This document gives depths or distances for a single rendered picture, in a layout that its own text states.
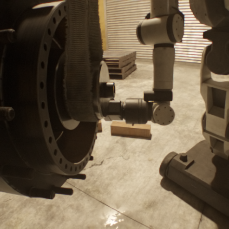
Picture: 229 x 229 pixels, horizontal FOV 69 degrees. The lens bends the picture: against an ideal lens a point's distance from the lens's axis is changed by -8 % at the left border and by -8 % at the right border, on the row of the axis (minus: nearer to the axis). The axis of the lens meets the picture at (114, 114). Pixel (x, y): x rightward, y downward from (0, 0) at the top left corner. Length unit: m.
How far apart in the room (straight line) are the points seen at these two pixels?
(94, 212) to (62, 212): 0.20
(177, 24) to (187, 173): 0.89
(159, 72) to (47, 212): 1.06
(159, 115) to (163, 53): 0.19
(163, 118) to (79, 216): 0.85
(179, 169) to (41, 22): 1.10
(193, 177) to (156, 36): 0.87
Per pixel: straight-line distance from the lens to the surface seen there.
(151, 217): 1.18
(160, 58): 0.57
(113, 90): 0.42
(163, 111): 0.55
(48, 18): 0.32
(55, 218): 1.24
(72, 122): 0.46
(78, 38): 0.36
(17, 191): 0.36
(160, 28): 0.55
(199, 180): 1.17
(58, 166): 0.34
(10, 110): 0.24
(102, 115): 0.41
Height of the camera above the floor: 0.98
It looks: 26 degrees down
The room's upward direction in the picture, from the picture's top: 3 degrees counter-clockwise
